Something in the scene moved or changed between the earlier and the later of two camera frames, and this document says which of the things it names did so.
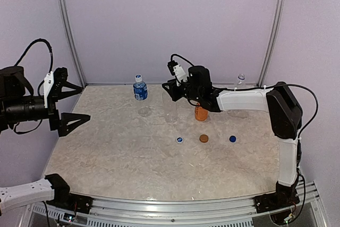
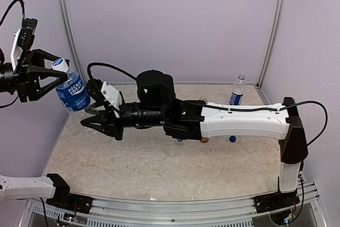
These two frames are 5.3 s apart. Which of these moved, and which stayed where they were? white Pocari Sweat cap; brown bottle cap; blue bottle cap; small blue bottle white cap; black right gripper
Moved: black right gripper; small blue bottle white cap
Stayed: blue bottle cap; white Pocari Sweat cap; brown bottle cap
